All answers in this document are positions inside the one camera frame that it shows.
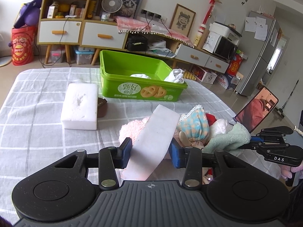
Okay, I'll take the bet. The mint green towel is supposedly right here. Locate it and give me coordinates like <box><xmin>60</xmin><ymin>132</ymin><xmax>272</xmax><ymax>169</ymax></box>
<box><xmin>202</xmin><ymin>122</ymin><xmax>251</xmax><ymax>154</ymax></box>

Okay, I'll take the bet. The pink fluffy plush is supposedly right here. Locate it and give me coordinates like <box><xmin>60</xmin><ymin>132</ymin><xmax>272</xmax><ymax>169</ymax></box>
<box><xmin>119</xmin><ymin>116</ymin><xmax>176</xmax><ymax>161</ymax></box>

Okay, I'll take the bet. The santa plush red white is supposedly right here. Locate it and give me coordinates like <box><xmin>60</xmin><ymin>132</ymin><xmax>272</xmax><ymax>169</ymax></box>
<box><xmin>206</xmin><ymin>113</ymin><xmax>233</xmax><ymax>138</ymax></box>

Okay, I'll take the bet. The thin white foam block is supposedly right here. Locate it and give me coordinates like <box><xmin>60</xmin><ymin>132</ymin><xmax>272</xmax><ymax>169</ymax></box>
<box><xmin>119</xmin><ymin>105</ymin><xmax>180</xmax><ymax>181</ymax></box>

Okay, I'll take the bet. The smartphone on stand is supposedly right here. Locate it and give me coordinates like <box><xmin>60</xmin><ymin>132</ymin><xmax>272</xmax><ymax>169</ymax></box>
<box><xmin>233</xmin><ymin>87</ymin><xmax>278</xmax><ymax>133</ymax></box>

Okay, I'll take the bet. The brown small box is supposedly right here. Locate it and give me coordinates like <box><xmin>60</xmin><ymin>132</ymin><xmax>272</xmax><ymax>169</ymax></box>
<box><xmin>97</xmin><ymin>97</ymin><xmax>107</xmax><ymax>118</ymax></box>

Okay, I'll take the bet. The large white foam block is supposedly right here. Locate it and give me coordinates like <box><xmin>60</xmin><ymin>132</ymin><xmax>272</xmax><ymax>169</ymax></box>
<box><xmin>61</xmin><ymin>83</ymin><xmax>99</xmax><ymax>130</ymax></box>

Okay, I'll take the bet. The grey checked table cloth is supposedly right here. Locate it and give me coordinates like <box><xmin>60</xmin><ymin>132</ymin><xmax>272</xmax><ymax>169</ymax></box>
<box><xmin>0</xmin><ymin>66</ymin><xmax>283</xmax><ymax>225</ymax></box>

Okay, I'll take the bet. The rolled white sock bundle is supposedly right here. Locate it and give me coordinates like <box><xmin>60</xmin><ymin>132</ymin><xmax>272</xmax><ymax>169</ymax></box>
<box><xmin>164</xmin><ymin>69</ymin><xmax>184</xmax><ymax>84</ymax></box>

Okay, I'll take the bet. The yellow egg tray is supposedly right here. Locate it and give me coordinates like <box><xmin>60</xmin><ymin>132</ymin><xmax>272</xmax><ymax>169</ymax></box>
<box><xmin>183</xmin><ymin>71</ymin><xmax>197</xmax><ymax>81</ymax></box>

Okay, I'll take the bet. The crumpled white cloth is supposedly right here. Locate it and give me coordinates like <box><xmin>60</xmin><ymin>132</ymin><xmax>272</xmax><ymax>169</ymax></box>
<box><xmin>131</xmin><ymin>74</ymin><xmax>150</xmax><ymax>79</ymax></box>

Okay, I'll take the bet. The green plastic biscuit box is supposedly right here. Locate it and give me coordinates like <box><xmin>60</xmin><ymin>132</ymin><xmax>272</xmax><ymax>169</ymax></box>
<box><xmin>100</xmin><ymin>50</ymin><xmax>187</xmax><ymax>101</ymax></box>

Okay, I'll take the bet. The silver refrigerator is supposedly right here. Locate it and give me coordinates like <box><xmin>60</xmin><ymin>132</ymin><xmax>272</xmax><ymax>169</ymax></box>
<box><xmin>236</xmin><ymin>11</ymin><xmax>281</xmax><ymax>96</ymax></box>

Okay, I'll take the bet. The clear storage box blue lid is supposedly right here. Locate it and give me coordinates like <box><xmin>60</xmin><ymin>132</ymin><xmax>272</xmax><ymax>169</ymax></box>
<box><xmin>73</xmin><ymin>46</ymin><xmax>95</xmax><ymax>65</ymax></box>

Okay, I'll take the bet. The black microwave oven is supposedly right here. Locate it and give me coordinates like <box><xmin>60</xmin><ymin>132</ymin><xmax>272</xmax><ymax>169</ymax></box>
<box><xmin>202</xmin><ymin>31</ymin><xmax>238</xmax><ymax>61</ymax></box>

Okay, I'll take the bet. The long low wooden sideboard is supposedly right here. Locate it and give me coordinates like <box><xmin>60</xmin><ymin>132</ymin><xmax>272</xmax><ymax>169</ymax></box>
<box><xmin>127</xmin><ymin>32</ymin><xmax>229</xmax><ymax>73</ymax></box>

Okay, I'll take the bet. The black bag in sideboard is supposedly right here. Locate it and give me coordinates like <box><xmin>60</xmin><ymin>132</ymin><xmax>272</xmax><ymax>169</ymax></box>
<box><xmin>125</xmin><ymin>34</ymin><xmax>148</xmax><ymax>51</ymax></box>

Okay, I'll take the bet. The white printer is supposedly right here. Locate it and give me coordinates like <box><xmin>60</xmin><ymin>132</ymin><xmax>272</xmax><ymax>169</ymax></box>
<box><xmin>209</xmin><ymin>22</ymin><xmax>242</xmax><ymax>38</ymax></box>

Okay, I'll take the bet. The white drawer cabinet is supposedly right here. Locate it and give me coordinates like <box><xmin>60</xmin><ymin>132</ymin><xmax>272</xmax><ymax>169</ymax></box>
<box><xmin>80</xmin><ymin>19</ymin><xmax>128</xmax><ymax>66</ymax></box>

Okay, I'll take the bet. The pink tasselled cloth runner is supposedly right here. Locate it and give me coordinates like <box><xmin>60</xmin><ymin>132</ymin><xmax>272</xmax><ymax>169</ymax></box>
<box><xmin>115</xmin><ymin>16</ymin><xmax>194</xmax><ymax>48</ymax></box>

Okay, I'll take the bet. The framed cartoon girl picture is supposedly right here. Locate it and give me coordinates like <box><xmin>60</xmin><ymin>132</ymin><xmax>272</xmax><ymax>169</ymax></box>
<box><xmin>169</xmin><ymin>4</ymin><xmax>196</xmax><ymax>37</ymax></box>

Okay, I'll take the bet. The red printed bucket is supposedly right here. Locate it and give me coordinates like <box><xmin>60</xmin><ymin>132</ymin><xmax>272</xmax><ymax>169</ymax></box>
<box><xmin>11</xmin><ymin>26</ymin><xmax>37</xmax><ymax>66</ymax></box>

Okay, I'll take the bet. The small white desk fan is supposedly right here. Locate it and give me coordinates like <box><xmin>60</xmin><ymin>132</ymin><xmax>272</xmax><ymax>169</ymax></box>
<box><xmin>101</xmin><ymin>0</ymin><xmax>123</xmax><ymax>21</ymax></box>

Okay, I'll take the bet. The framed cat picture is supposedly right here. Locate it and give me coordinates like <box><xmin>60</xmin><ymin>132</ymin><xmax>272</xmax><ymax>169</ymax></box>
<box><xmin>116</xmin><ymin>0</ymin><xmax>143</xmax><ymax>19</ymax></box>

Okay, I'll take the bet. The wooden shelf cabinet with drawer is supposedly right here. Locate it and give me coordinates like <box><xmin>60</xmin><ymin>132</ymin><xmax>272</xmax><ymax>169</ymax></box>
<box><xmin>37</xmin><ymin>0</ymin><xmax>91</xmax><ymax>68</ymax></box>

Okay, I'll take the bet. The purple plush toy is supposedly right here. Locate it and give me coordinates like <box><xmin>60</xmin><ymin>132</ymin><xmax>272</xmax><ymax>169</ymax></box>
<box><xmin>13</xmin><ymin>0</ymin><xmax>43</xmax><ymax>29</ymax></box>

